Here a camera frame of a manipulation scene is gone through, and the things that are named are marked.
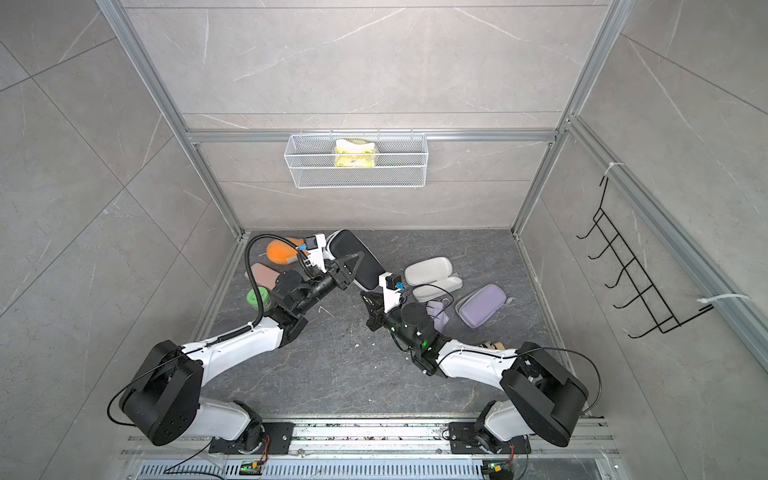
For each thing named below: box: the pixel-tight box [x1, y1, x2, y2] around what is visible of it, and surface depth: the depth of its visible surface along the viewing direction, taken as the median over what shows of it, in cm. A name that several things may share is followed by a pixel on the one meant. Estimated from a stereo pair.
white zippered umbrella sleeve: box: [404, 257, 463, 294], surface depth 107 cm
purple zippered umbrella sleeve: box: [455, 283, 508, 329], surface depth 97 cm
